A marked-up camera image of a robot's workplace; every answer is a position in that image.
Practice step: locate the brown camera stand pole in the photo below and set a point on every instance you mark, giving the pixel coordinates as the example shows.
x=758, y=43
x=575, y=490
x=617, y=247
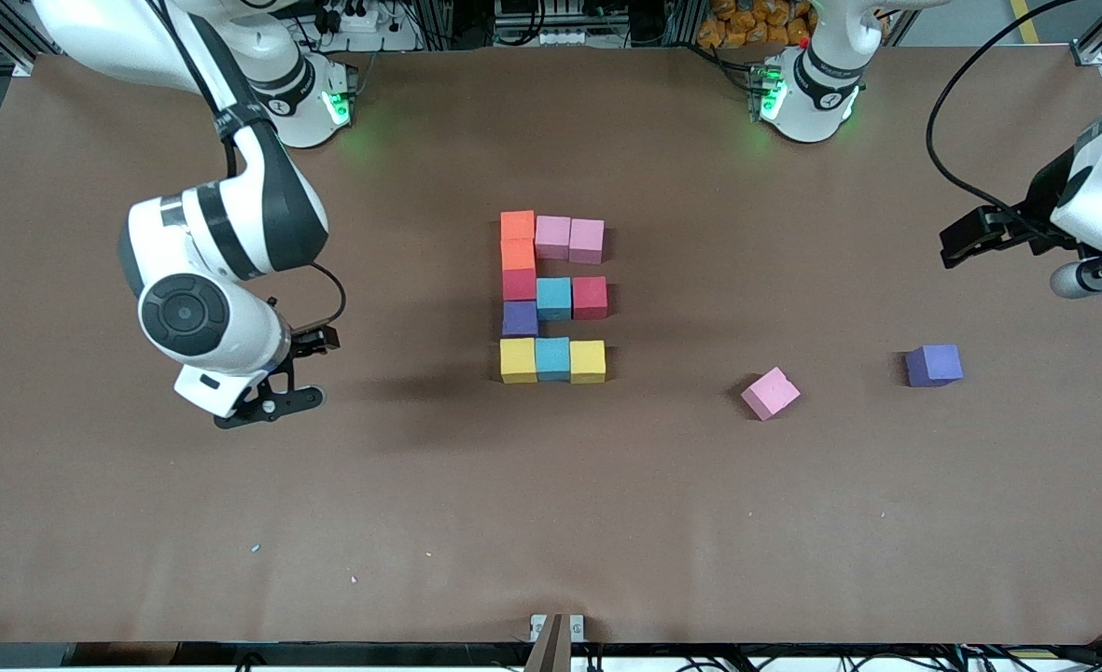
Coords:
x=550, y=653

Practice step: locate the dusty pink foam cube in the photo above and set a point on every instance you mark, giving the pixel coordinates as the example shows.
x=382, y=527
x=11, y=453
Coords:
x=553, y=238

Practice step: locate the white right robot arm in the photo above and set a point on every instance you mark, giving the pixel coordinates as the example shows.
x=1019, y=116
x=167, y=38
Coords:
x=182, y=313

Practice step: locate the purple foam cube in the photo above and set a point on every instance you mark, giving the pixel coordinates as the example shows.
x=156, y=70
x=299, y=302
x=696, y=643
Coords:
x=520, y=320
x=933, y=365

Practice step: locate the brown table cover sheet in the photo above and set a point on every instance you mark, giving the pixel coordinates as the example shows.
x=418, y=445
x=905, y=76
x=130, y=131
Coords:
x=550, y=560

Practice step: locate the red foam cube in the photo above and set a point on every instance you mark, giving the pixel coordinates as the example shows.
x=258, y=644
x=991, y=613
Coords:
x=519, y=285
x=590, y=297

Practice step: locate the light pink foam cube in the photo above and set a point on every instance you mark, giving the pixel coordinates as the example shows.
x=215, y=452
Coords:
x=586, y=240
x=771, y=393

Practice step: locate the metal table edge bracket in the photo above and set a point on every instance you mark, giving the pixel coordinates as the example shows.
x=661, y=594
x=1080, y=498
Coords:
x=538, y=623

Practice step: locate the white power strip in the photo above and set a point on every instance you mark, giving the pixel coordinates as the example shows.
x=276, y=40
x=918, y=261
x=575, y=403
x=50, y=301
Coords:
x=550, y=37
x=364, y=19

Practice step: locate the blue foam cube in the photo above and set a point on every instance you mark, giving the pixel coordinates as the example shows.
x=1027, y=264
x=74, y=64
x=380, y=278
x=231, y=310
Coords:
x=554, y=299
x=552, y=360

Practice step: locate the orange foam cube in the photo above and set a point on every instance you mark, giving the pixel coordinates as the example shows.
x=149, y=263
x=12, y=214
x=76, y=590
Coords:
x=518, y=255
x=518, y=226

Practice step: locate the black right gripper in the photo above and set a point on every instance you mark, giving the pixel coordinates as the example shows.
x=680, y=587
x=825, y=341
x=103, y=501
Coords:
x=302, y=342

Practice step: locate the pile of orange objects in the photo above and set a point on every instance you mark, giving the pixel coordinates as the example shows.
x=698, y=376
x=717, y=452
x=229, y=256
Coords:
x=756, y=23

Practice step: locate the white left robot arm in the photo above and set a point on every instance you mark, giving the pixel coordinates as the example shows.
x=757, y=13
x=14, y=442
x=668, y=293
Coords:
x=816, y=93

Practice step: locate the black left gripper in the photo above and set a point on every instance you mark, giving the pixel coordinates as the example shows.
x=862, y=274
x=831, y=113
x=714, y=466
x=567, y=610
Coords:
x=1041, y=208

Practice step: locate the yellow foam cube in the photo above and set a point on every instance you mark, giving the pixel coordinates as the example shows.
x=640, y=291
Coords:
x=588, y=362
x=518, y=361

